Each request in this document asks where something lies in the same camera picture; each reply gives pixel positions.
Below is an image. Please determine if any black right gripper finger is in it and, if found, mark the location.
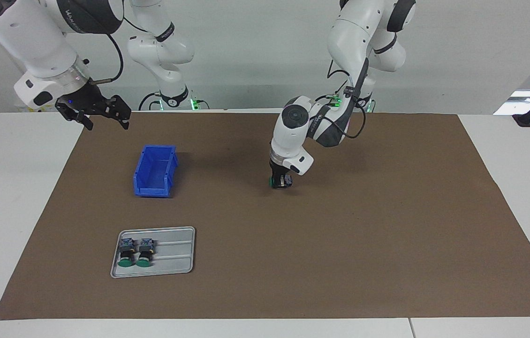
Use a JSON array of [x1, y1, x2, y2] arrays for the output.
[[106, 95, 132, 130], [55, 101, 94, 131]]

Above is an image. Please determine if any blue plastic bin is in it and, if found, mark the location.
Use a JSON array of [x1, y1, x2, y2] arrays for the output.
[[133, 145, 179, 198]]

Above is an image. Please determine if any brown table mat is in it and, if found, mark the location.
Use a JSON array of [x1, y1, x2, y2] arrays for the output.
[[0, 111, 530, 321]]

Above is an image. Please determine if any silver metal tray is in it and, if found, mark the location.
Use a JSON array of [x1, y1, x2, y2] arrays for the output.
[[110, 226, 196, 279]]

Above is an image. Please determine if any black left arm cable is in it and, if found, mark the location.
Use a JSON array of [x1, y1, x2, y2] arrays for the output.
[[326, 59, 369, 139]]

